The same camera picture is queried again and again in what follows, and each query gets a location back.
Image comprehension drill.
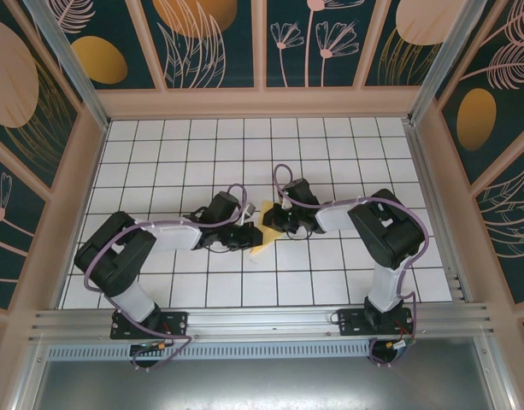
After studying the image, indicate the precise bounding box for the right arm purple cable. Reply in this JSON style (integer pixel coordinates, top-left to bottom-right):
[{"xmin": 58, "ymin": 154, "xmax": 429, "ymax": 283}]
[{"xmin": 273, "ymin": 163, "xmax": 431, "ymax": 368}]

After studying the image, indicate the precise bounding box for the yellow cloth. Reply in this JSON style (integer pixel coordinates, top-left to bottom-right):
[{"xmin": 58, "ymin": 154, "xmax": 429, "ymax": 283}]
[{"xmin": 249, "ymin": 199, "xmax": 286, "ymax": 257}]

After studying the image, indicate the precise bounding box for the aluminium side rail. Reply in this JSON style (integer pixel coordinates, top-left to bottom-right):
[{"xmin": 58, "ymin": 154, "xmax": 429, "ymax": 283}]
[{"xmin": 404, "ymin": 121, "xmax": 474, "ymax": 305}]

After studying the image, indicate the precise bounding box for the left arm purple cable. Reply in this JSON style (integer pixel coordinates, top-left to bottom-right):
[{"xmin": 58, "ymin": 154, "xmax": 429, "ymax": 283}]
[{"xmin": 84, "ymin": 183, "xmax": 249, "ymax": 372}]

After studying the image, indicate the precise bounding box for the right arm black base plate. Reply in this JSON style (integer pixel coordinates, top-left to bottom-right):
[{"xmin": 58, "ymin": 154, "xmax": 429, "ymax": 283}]
[{"xmin": 337, "ymin": 307, "xmax": 416, "ymax": 338}]

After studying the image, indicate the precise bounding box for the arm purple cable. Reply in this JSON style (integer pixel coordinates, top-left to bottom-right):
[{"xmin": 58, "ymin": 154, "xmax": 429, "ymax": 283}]
[
  {"xmin": 84, "ymin": 183, "xmax": 249, "ymax": 372},
  {"xmin": 273, "ymin": 163, "xmax": 431, "ymax": 368}
]

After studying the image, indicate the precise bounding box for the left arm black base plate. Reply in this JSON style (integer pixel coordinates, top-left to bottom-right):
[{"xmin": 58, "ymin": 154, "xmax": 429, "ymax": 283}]
[{"xmin": 109, "ymin": 309, "xmax": 190, "ymax": 342}]

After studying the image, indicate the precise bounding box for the aluminium mounting rail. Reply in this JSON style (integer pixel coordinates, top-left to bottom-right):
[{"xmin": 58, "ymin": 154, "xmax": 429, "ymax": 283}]
[{"xmin": 28, "ymin": 302, "xmax": 496, "ymax": 343}]

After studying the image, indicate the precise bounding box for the grey metal sheet panel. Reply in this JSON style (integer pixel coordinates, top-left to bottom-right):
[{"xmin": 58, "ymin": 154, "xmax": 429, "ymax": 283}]
[{"xmin": 30, "ymin": 358, "xmax": 515, "ymax": 410}]

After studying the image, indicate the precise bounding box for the aluminium frame post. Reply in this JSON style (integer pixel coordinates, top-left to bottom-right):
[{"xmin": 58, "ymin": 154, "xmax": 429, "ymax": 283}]
[
  {"xmin": 404, "ymin": 0, "xmax": 489, "ymax": 126},
  {"xmin": 24, "ymin": 0, "xmax": 112, "ymax": 132}
]

